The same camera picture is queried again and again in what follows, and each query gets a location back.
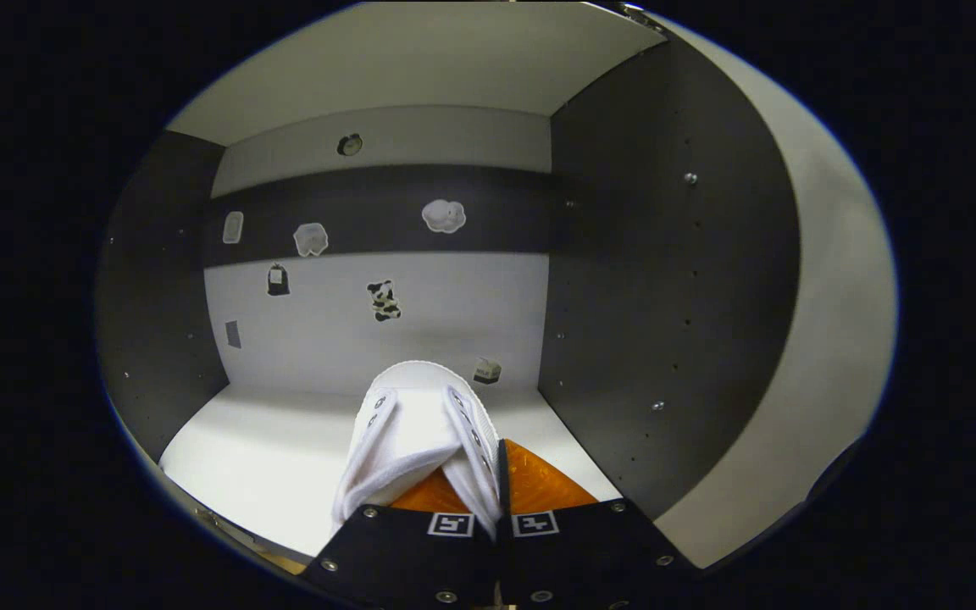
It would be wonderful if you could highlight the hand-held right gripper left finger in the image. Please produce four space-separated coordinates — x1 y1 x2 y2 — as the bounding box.
300 469 502 609

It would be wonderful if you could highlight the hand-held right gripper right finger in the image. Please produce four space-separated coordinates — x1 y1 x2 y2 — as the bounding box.
496 438 702 609

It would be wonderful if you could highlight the white shoe cabinet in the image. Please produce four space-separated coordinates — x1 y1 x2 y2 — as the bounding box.
97 0 802 585

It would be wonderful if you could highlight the white canvas shoe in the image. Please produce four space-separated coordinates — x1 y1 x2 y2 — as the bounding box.
331 360 506 539

